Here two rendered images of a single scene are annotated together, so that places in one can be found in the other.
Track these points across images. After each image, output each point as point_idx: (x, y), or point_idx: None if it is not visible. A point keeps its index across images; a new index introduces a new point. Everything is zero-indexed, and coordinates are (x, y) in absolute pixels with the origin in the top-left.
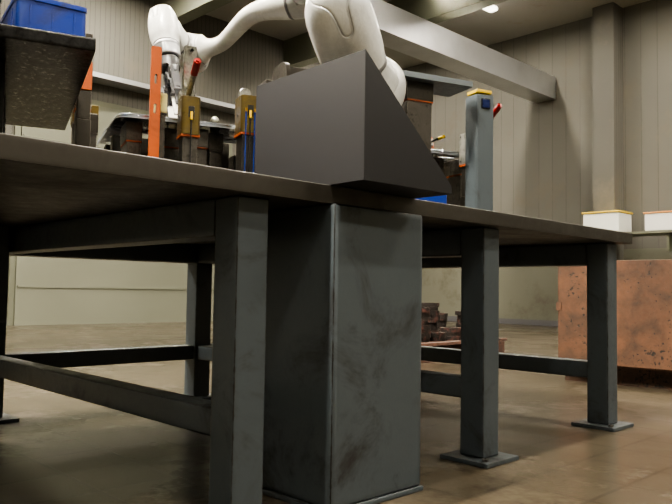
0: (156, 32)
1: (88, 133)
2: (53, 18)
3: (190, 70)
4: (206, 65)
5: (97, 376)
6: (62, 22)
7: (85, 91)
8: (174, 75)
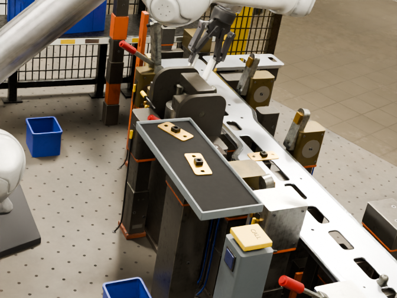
0: None
1: (108, 73)
2: (15, 4)
3: (152, 43)
4: (296, 13)
5: None
6: (17, 7)
7: (111, 39)
8: (195, 33)
